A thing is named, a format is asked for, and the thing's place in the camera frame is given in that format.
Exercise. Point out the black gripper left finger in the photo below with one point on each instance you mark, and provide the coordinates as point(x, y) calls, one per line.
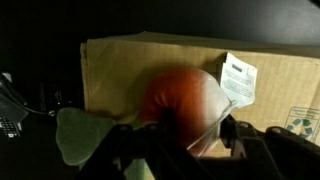
point(168, 120)

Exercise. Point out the large cardboard box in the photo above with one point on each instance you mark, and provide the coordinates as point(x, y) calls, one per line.
point(126, 73)

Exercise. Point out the orange plush toy with tag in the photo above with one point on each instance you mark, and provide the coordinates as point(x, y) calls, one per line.
point(180, 96)

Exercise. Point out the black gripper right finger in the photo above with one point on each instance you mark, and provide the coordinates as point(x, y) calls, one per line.
point(230, 131)

